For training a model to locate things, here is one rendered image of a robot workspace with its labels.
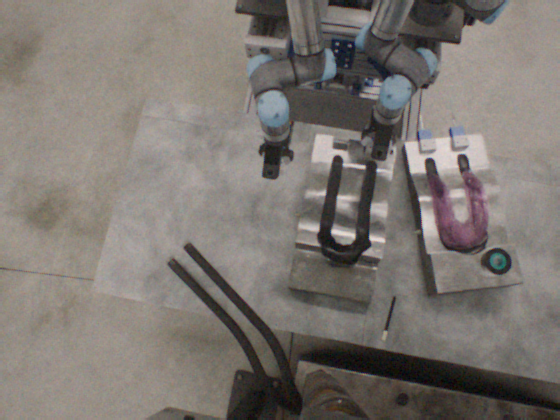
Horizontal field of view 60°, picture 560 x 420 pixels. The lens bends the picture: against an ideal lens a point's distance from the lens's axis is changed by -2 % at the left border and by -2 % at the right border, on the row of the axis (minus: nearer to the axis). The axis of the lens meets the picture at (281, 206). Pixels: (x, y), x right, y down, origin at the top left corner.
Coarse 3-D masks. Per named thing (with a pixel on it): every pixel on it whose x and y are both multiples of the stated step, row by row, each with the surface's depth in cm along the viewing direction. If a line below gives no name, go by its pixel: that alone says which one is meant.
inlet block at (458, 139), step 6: (450, 126) 161; (456, 126) 161; (462, 126) 160; (450, 132) 161; (456, 132) 160; (462, 132) 160; (450, 138) 161; (456, 138) 158; (462, 138) 158; (468, 138) 158; (456, 144) 158; (462, 144) 157; (468, 144) 157
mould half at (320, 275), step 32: (320, 160) 157; (352, 160) 156; (320, 192) 155; (352, 192) 154; (384, 192) 154; (352, 224) 148; (384, 224) 149; (320, 256) 152; (320, 288) 149; (352, 288) 149
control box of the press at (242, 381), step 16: (240, 384) 223; (256, 384) 223; (240, 400) 221; (256, 400) 197; (272, 400) 221; (160, 416) 108; (176, 416) 112; (192, 416) 108; (208, 416) 119; (240, 416) 155; (256, 416) 197; (272, 416) 219
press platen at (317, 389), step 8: (312, 384) 106; (320, 384) 102; (328, 384) 102; (336, 384) 102; (312, 392) 101; (320, 392) 101; (328, 392) 101; (336, 392) 101; (344, 392) 101; (304, 400) 101; (312, 400) 100; (368, 416) 100
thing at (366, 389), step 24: (360, 384) 149; (384, 384) 149; (408, 384) 148; (384, 408) 147; (408, 408) 147; (432, 408) 146; (456, 408) 146; (480, 408) 146; (504, 408) 146; (528, 408) 145
